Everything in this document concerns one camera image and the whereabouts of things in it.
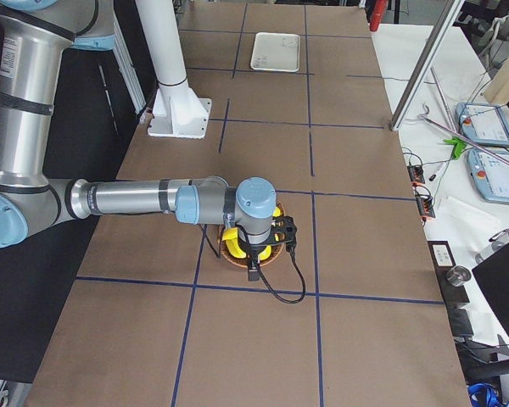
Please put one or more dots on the blue teach pendant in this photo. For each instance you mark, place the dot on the blue teach pendant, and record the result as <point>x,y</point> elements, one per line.
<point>490,176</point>
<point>484,124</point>

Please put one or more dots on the cream bear tray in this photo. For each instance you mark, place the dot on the cream bear tray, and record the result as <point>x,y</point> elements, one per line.
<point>276,52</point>

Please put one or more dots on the near blue teach pendant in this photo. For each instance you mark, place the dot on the near blue teach pendant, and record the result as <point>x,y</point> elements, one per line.
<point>490,176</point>

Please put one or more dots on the far blue teach pendant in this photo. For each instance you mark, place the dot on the far blue teach pendant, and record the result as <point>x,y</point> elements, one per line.
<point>484,124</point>

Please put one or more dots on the long reacher grabber tool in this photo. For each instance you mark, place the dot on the long reacher grabber tool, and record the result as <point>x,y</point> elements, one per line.
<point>424,117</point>

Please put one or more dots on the aluminium frame post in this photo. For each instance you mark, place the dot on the aluminium frame post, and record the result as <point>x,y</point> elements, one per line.
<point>435,39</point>

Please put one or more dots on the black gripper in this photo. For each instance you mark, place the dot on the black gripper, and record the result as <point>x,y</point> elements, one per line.
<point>253,253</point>

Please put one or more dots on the red fire extinguisher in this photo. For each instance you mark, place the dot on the red fire extinguisher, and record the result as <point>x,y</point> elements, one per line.
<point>378,11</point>

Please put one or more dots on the silver metal cup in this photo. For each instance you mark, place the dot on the silver metal cup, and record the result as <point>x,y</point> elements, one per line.
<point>458,276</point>

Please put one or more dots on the white pillar with base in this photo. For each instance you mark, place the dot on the white pillar with base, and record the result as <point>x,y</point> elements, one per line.
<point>177,111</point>

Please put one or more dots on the brown wicker basket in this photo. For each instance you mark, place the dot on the brown wicker basket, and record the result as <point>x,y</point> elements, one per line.
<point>275,252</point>

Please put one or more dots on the black box with label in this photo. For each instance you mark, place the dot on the black box with label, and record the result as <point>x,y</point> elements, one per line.
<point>443,261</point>

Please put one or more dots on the yellow banana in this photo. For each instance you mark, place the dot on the yellow banana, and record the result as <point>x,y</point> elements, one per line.
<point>230,238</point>
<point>265,254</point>

